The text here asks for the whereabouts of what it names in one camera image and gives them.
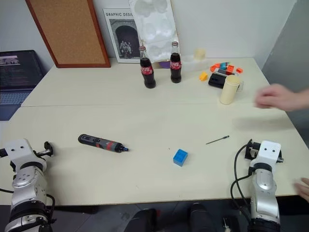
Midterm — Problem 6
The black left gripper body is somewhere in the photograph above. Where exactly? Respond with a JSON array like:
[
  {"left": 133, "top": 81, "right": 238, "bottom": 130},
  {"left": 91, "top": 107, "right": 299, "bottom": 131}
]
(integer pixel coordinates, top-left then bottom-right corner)
[{"left": 32, "top": 141, "right": 56, "bottom": 160}]

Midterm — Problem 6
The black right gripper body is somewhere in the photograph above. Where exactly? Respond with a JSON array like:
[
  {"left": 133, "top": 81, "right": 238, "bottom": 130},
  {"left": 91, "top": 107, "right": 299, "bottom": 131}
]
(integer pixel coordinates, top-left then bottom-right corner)
[{"left": 244, "top": 139, "right": 262, "bottom": 160}]

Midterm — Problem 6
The thin metal rod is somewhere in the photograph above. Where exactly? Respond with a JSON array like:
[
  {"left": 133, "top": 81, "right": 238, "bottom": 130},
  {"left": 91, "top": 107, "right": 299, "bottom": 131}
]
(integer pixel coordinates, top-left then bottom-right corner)
[{"left": 205, "top": 135, "right": 230, "bottom": 145}]

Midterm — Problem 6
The grey red electric screwdriver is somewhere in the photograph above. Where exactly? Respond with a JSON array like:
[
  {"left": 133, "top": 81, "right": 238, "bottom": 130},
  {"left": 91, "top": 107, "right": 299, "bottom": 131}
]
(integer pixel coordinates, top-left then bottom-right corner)
[{"left": 77, "top": 134, "right": 130, "bottom": 153}]

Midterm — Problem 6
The person's right hand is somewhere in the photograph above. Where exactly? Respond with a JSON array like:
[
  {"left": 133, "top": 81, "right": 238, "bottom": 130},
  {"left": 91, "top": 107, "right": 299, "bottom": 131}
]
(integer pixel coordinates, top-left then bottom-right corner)
[{"left": 253, "top": 84, "right": 295, "bottom": 112}]

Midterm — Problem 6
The person's left hand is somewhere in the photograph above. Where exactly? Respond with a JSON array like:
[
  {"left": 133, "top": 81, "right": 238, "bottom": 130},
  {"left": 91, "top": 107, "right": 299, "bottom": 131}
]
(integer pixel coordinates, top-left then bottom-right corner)
[{"left": 294, "top": 177, "right": 309, "bottom": 203}]

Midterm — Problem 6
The tall cream tumbler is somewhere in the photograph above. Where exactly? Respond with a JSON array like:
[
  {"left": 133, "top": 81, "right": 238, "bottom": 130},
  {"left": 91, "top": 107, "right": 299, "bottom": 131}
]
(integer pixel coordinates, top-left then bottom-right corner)
[{"left": 219, "top": 74, "right": 240, "bottom": 105}]

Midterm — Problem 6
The blue toy brick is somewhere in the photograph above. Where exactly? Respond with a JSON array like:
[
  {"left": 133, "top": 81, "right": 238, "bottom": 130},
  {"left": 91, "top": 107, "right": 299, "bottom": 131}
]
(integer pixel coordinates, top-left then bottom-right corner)
[{"left": 172, "top": 148, "right": 189, "bottom": 168}]

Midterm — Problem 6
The black rectangular case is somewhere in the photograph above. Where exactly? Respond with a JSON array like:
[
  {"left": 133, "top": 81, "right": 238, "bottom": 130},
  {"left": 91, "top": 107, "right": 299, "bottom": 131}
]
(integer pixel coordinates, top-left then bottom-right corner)
[{"left": 208, "top": 72, "right": 228, "bottom": 90}]

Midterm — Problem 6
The dark laptop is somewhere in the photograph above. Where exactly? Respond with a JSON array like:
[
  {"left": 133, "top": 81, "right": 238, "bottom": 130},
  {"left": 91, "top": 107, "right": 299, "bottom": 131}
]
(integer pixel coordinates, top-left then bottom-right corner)
[{"left": 0, "top": 50, "right": 46, "bottom": 121}]

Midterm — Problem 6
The dark rounded shape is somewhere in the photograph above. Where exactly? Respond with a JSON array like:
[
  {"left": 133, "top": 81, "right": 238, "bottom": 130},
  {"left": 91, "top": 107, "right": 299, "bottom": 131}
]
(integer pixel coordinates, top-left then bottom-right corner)
[
  {"left": 189, "top": 203, "right": 213, "bottom": 232},
  {"left": 125, "top": 208, "right": 158, "bottom": 232}
]

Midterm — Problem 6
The translucent white plastic box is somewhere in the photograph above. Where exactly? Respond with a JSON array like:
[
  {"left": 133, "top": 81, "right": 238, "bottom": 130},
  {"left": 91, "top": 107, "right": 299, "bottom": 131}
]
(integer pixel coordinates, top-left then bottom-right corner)
[{"left": 179, "top": 55, "right": 211, "bottom": 72}]

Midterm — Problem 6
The glass cola bottle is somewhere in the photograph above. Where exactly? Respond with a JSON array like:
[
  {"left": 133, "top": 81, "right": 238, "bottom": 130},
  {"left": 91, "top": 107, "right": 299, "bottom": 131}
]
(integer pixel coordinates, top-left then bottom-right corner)
[
  {"left": 139, "top": 45, "right": 156, "bottom": 89},
  {"left": 169, "top": 41, "right": 182, "bottom": 84}
]

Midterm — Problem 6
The graphic design book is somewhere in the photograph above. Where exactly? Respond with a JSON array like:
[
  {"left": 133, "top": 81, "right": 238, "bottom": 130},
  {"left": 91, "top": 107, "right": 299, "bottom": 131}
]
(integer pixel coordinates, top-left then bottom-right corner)
[{"left": 102, "top": 8, "right": 143, "bottom": 64}]

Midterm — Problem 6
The white moulded plastic tray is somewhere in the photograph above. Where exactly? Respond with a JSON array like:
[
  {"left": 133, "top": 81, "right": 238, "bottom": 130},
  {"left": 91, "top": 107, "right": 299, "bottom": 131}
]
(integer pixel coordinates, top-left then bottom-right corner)
[{"left": 128, "top": 0, "right": 181, "bottom": 62}]

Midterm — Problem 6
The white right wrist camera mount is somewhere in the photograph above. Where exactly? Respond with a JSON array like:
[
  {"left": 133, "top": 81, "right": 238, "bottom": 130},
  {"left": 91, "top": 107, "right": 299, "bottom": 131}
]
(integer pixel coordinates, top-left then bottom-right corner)
[{"left": 250, "top": 140, "right": 282, "bottom": 170}]

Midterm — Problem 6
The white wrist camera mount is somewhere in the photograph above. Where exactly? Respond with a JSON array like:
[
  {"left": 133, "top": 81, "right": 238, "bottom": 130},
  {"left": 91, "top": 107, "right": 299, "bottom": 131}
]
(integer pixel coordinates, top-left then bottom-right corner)
[
  {"left": 3, "top": 138, "right": 47, "bottom": 170},
  {"left": 250, "top": 140, "right": 282, "bottom": 170}
]

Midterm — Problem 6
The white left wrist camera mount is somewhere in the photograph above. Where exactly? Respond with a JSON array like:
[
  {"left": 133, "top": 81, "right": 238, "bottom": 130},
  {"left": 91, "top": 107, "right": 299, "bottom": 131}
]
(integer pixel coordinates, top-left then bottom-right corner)
[{"left": 3, "top": 138, "right": 47, "bottom": 170}]

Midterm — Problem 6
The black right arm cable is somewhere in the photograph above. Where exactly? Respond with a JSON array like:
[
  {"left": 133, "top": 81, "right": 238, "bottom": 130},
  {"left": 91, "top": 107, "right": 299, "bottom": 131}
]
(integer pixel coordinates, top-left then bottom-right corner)
[{"left": 230, "top": 144, "right": 253, "bottom": 224}]

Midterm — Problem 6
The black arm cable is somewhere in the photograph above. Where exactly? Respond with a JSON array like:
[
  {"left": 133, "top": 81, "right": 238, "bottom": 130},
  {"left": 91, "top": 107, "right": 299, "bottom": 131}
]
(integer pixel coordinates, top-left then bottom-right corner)
[
  {"left": 230, "top": 144, "right": 253, "bottom": 224},
  {"left": 0, "top": 188, "right": 56, "bottom": 225}
]

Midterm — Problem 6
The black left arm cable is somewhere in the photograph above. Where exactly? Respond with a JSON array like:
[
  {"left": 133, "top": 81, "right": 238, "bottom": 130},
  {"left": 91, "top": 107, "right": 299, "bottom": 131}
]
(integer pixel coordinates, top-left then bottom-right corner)
[{"left": 0, "top": 188, "right": 56, "bottom": 225}]

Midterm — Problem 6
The cork board with red frame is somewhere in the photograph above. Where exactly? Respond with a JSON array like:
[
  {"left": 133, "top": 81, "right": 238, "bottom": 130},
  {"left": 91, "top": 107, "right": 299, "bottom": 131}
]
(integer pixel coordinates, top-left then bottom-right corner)
[{"left": 25, "top": 0, "right": 111, "bottom": 69}]

